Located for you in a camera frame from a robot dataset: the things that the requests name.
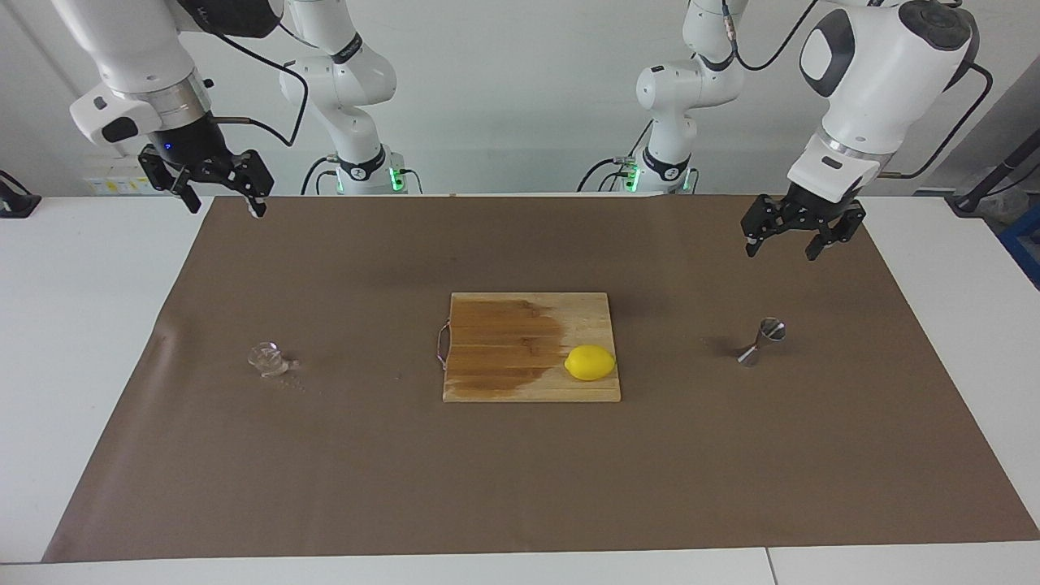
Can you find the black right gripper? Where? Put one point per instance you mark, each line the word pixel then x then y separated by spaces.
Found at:
pixel 195 146

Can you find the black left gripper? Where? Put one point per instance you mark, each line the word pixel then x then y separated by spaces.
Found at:
pixel 825 210

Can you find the steel double jigger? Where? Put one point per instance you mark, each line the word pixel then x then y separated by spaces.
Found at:
pixel 768 331

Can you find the small clear glass cup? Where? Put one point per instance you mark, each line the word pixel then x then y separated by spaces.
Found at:
pixel 266 360

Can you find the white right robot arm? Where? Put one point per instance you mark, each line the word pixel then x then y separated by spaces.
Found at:
pixel 138 49

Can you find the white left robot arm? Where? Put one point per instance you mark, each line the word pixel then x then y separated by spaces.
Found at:
pixel 877 73

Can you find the grey plastic bag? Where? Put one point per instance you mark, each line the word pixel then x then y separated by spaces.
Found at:
pixel 995 207

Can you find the black table clamp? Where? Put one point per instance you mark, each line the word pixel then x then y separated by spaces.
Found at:
pixel 16 203

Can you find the black stand pole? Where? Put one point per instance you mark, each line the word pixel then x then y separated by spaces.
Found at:
pixel 995 175

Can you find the yellow lemon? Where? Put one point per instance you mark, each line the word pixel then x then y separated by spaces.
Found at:
pixel 590 362

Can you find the brown paper table mat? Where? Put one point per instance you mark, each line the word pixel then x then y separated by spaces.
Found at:
pixel 325 471

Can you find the wooden cutting board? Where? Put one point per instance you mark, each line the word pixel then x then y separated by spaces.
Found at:
pixel 504 341

